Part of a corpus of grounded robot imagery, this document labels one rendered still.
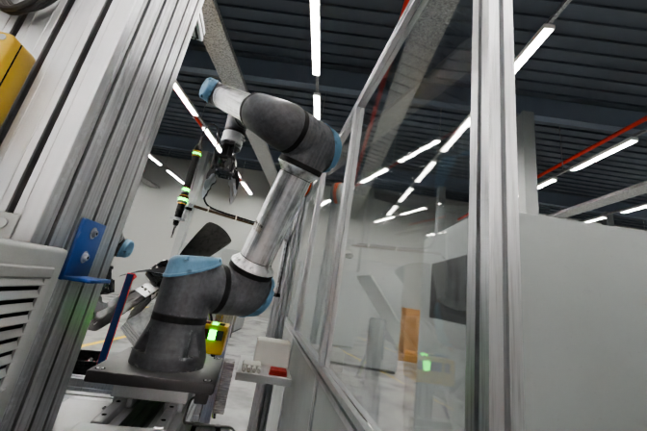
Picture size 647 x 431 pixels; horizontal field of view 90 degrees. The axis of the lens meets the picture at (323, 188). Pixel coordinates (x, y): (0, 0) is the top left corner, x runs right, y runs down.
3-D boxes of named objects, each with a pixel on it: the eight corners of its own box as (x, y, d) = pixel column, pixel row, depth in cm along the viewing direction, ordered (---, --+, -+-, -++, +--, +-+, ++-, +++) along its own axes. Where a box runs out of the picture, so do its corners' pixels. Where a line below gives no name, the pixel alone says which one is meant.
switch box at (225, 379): (225, 408, 161) (236, 359, 168) (223, 415, 153) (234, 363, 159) (194, 404, 159) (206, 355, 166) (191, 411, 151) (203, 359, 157)
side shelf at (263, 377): (284, 367, 173) (285, 360, 174) (290, 387, 139) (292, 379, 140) (239, 361, 170) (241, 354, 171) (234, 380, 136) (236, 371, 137)
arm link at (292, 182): (194, 296, 83) (287, 104, 82) (245, 302, 92) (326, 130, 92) (210, 325, 74) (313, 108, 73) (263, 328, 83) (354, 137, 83)
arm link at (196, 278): (143, 307, 73) (163, 247, 77) (200, 312, 81) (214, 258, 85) (163, 316, 64) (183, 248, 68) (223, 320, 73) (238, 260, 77)
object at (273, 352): (285, 361, 172) (289, 339, 175) (287, 368, 157) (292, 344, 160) (253, 357, 170) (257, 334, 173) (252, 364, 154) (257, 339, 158)
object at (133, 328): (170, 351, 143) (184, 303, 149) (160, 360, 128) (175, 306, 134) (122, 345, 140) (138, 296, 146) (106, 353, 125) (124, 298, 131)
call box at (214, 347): (222, 354, 117) (230, 322, 120) (219, 360, 107) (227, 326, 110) (177, 347, 114) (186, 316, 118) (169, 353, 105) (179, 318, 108)
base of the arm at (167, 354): (198, 376, 63) (211, 322, 66) (116, 367, 61) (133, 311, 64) (207, 359, 77) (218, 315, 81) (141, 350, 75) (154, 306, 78)
